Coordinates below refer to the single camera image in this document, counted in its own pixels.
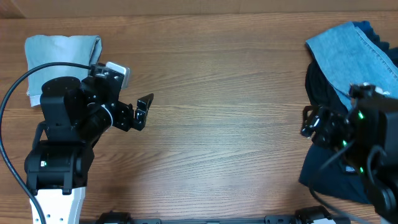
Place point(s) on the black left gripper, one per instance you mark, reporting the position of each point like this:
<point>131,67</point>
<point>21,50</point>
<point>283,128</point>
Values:
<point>126,121</point>

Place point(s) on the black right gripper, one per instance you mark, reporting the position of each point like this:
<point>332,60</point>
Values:
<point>323,125</point>

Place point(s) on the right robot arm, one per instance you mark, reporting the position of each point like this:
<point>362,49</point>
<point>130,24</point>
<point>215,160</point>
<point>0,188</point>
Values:
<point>366,138</point>

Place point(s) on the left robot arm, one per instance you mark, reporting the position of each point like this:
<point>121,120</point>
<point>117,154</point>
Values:
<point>76,114</point>

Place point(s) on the dark navy garment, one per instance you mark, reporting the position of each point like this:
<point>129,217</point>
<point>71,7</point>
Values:
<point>338,180</point>

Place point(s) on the medium blue ripped jeans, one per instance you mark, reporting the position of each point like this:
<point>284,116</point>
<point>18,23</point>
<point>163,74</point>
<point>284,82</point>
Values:
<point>352,53</point>

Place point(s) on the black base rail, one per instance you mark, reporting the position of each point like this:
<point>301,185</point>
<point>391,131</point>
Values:
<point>268,219</point>

